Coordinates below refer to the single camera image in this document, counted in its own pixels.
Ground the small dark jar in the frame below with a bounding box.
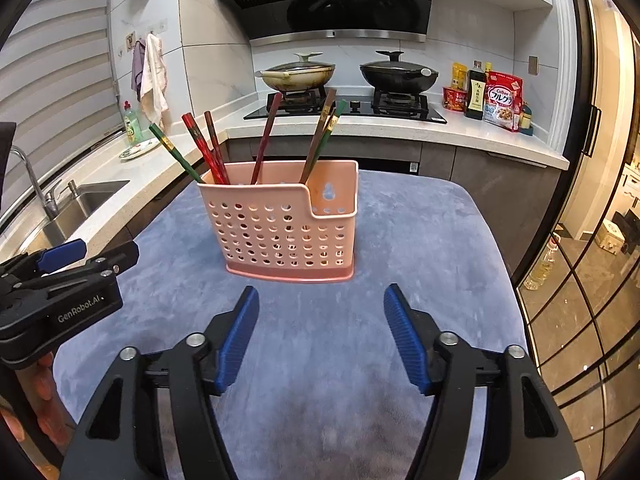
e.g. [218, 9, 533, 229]
[518, 102, 534, 136]

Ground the dark soy sauce bottle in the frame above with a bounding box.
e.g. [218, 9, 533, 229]
[464, 60, 487, 120]

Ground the green chopstick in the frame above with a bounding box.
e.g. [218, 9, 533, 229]
[299, 100, 347, 184]
[149, 122, 203, 183]

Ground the black wok with lid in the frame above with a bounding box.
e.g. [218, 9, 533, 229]
[360, 50, 438, 94]

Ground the purple hanging cloth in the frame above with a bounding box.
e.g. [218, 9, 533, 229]
[131, 39, 145, 100]

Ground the white hanging towel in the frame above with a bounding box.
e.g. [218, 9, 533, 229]
[139, 34, 169, 129]

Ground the beige wok with lid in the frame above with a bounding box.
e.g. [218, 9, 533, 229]
[255, 52, 335, 93]

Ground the grey-blue fleece cloth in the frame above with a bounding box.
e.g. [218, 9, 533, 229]
[53, 171, 525, 479]

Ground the black gas stove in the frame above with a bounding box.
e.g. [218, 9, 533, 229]
[243, 86, 449, 125]

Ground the red white cereal bag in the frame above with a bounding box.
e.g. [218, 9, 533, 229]
[484, 70, 523, 132]

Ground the dark red chopstick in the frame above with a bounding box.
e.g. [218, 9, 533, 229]
[250, 92, 283, 185]

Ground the bright red chopstick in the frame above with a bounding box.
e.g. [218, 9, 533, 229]
[182, 113, 227, 184]

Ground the left hand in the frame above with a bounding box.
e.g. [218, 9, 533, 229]
[1, 352, 75, 479]

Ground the brown chopstick gold band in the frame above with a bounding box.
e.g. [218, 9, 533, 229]
[299, 89, 336, 184]

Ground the plastic oil bottle on floor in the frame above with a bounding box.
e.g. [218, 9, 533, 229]
[523, 233, 559, 292]

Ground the pink perforated utensil holder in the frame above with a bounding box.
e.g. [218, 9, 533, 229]
[198, 160, 359, 283]

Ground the yellow snack packet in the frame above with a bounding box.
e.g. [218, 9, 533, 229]
[450, 62, 468, 91]

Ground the chrome kitchen faucet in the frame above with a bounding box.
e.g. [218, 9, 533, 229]
[10, 145, 60, 220]

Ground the stainless steel sink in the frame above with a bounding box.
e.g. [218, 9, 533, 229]
[17, 180, 129, 254]

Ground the red snack packet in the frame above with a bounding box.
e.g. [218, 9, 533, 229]
[442, 87, 466, 112]

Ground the small white plate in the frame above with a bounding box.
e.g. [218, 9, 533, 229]
[119, 139, 160, 162]

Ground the green dish soap bottle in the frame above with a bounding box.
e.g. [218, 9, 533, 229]
[124, 101, 143, 145]

